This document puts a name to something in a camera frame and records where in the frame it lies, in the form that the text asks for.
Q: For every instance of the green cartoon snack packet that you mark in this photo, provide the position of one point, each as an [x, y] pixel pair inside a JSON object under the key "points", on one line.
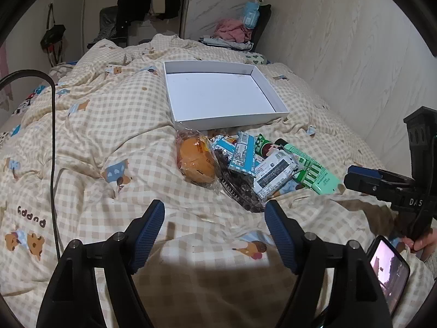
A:
{"points": [[268, 148]]}

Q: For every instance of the black hanging bag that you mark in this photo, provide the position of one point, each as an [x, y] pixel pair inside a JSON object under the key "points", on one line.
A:
{"points": [[53, 34]]}

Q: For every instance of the checkered printed blanket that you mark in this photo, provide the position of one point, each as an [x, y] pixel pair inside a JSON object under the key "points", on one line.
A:
{"points": [[119, 109]]}

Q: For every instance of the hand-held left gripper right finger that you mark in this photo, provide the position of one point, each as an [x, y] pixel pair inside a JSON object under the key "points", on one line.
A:
{"points": [[278, 232]]}

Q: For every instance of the dark hair claw clip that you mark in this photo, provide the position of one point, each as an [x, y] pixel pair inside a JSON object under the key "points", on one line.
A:
{"points": [[239, 188]]}

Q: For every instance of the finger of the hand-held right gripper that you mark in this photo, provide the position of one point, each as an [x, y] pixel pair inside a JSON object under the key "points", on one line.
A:
{"points": [[365, 172], [365, 185]]}

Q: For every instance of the white and black snack packet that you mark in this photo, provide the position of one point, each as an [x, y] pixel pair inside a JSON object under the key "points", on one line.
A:
{"points": [[273, 174]]}

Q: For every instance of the person's right hand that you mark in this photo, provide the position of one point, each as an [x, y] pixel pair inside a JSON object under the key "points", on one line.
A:
{"points": [[425, 242]]}

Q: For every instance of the pink cloth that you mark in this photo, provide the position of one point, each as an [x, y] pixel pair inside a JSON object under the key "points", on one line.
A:
{"points": [[232, 30]]}

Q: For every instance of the striped grey garment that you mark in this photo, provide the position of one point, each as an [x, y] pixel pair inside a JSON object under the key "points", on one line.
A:
{"points": [[107, 27]]}

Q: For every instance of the green tube with black cap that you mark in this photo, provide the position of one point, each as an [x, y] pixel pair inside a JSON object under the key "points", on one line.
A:
{"points": [[317, 174]]}

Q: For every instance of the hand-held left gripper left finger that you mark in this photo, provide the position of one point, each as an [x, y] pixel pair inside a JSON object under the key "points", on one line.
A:
{"points": [[150, 232]]}

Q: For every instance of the bun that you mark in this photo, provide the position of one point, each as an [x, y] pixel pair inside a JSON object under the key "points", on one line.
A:
{"points": [[196, 159]]}

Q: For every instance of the blue tissue pack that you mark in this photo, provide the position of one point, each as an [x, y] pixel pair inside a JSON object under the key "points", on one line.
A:
{"points": [[251, 15]]}

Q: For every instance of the white cardboard box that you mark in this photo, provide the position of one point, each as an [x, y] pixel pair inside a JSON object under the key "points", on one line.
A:
{"points": [[218, 95]]}

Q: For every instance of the black chair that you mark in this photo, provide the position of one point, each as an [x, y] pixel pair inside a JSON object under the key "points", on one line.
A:
{"points": [[263, 27]]}

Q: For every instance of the heart print pillow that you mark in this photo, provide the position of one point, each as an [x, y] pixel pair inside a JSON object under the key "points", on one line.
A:
{"points": [[256, 58]]}

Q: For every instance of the black hanging jacket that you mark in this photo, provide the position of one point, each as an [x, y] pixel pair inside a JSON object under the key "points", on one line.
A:
{"points": [[131, 3]]}

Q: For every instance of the black smartphone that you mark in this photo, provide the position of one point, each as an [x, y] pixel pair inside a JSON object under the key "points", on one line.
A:
{"points": [[389, 273]]}

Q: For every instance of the grey folded clothes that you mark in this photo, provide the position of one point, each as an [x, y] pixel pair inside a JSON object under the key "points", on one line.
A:
{"points": [[222, 42]]}

